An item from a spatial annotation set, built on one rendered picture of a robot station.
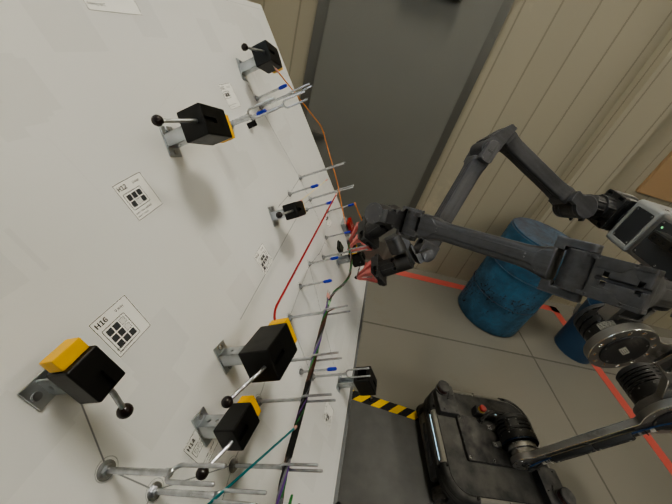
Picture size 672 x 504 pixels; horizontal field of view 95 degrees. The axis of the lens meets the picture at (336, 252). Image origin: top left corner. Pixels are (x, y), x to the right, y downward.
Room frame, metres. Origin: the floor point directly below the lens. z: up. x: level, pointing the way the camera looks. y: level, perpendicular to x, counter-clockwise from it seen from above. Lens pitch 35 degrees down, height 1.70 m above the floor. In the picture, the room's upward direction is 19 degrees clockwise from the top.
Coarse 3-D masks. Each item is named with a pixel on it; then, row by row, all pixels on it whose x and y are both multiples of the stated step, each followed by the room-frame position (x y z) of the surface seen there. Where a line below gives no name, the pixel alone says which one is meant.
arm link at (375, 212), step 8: (368, 208) 0.76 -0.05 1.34; (376, 208) 0.75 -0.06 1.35; (384, 208) 0.75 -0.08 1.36; (408, 208) 0.79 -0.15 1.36; (368, 216) 0.75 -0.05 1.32; (376, 216) 0.74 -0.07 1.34; (384, 216) 0.73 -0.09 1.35; (392, 216) 0.75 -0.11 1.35; (400, 216) 0.78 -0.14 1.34; (384, 224) 0.76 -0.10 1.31; (392, 224) 0.75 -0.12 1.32; (400, 224) 0.78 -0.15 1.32; (400, 232) 0.77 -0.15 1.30
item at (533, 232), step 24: (528, 240) 2.11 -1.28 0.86; (552, 240) 2.23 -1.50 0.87; (504, 264) 2.13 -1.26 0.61; (480, 288) 2.17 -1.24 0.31; (504, 288) 2.05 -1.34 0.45; (528, 288) 2.01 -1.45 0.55; (480, 312) 2.07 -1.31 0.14; (504, 312) 2.01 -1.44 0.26; (528, 312) 2.02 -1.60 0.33; (504, 336) 2.02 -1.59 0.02
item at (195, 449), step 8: (192, 440) 0.16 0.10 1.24; (200, 440) 0.17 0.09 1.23; (216, 440) 0.18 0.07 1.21; (184, 448) 0.15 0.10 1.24; (192, 448) 0.15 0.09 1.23; (200, 448) 0.16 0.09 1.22; (208, 448) 0.17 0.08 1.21; (192, 456) 0.15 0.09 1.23; (200, 456) 0.15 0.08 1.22; (208, 456) 0.16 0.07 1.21
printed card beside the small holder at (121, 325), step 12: (120, 300) 0.21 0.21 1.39; (108, 312) 0.19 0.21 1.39; (120, 312) 0.20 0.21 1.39; (132, 312) 0.21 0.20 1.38; (96, 324) 0.18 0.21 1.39; (108, 324) 0.18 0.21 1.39; (120, 324) 0.19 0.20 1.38; (132, 324) 0.20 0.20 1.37; (144, 324) 0.21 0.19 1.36; (108, 336) 0.18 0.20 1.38; (120, 336) 0.18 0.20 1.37; (132, 336) 0.19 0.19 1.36; (120, 348) 0.18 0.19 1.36
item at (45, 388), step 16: (96, 352) 0.13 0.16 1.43; (80, 368) 0.11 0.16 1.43; (96, 368) 0.12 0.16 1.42; (112, 368) 0.13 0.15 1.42; (32, 384) 0.11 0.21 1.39; (48, 384) 0.11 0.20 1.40; (64, 384) 0.10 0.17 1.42; (80, 384) 0.11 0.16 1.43; (96, 384) 0.11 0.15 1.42; (112, 384) 0.12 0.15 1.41; (32, 400) 0.10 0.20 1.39; (48, 400) 0.10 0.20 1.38; (80, 400) 0.10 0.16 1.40; (96, 400) 0.11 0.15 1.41; (128, 416) 0.12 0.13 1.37
